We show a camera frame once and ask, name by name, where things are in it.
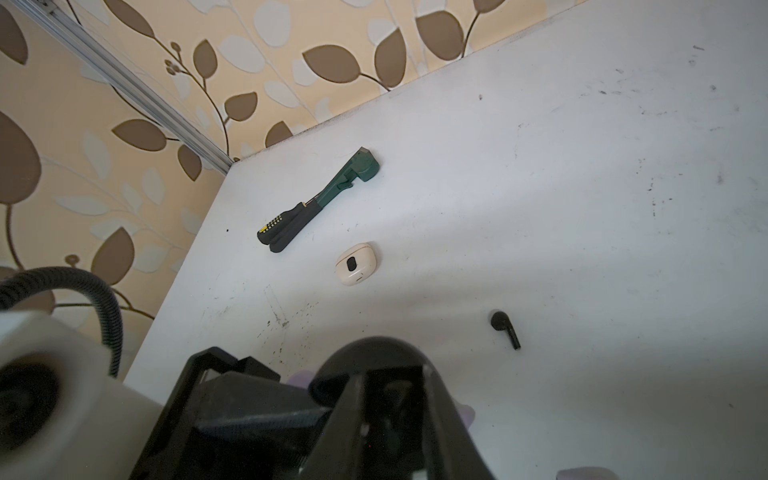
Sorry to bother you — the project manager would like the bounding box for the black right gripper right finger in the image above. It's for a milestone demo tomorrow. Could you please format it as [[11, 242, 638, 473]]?
[[422, 365, 494, 480]]

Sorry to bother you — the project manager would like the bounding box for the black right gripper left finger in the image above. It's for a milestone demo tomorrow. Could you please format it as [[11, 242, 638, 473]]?
[[299, 375, 366, 480]]

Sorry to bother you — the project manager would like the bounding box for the green black rivet tool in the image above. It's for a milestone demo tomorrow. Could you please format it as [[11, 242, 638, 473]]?
[[266, 147, 380, 253]]

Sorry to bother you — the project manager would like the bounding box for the black earbud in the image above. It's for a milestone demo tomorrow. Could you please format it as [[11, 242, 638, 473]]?
[[490, 310, 521, 350]]

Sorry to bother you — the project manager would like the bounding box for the cream earbud charging case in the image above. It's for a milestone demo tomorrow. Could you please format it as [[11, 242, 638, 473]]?
[[335, 243, 378, 286]]

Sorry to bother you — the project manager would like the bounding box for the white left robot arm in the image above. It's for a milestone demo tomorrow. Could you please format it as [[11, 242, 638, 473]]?
[[1, 267, 328, 479]]

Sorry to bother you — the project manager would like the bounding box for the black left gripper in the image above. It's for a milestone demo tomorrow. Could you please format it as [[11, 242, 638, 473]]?
[[130, 347, 330, 479]]

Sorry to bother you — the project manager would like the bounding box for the purple earbud charging case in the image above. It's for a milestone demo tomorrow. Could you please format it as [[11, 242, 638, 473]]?
[[285, 370, 315, 389]]

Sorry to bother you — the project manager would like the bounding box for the black round charging case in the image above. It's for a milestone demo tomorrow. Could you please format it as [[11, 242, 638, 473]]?
[[309, 337, 428, 479]]

